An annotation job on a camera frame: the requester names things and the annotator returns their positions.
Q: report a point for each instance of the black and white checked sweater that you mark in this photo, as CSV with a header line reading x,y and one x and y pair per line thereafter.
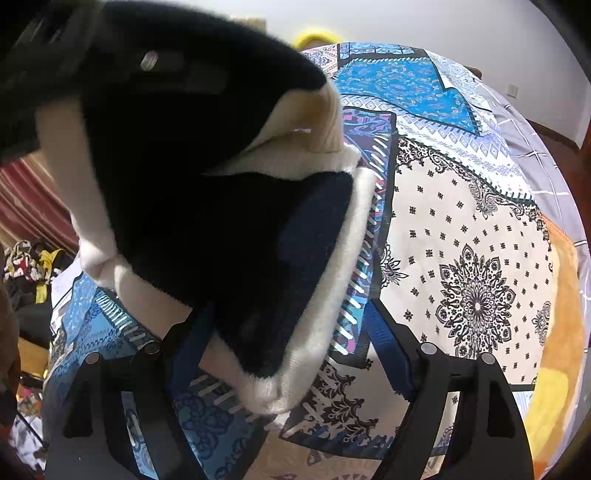
x,y
207,221

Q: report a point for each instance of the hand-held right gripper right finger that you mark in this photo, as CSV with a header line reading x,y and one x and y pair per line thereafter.
x,y
390,350

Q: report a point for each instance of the blue patchwork printed bedsheet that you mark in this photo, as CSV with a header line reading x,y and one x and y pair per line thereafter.
x,y
461,230

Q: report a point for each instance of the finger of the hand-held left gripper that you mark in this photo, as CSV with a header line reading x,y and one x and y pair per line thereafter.
x,y
184,69

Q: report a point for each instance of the striped red beige curtain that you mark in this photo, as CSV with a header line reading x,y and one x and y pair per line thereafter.
x,y
27,203

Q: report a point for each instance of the yellow orange fleece blanket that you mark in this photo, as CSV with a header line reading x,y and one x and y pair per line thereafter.
x,y
554,392

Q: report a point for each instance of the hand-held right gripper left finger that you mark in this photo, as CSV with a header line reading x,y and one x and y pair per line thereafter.
x,y
191,350

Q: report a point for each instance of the dark wooden bedpost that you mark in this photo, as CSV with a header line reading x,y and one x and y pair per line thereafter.
x,y
473,73

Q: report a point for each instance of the white wall socket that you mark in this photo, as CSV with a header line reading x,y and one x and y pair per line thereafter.
x,y
512,88

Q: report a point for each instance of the grey checked bed sheet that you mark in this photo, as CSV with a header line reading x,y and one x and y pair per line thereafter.
x,y
531,152

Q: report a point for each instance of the pile of patterned clothes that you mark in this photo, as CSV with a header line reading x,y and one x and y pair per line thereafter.
x,y
32,263

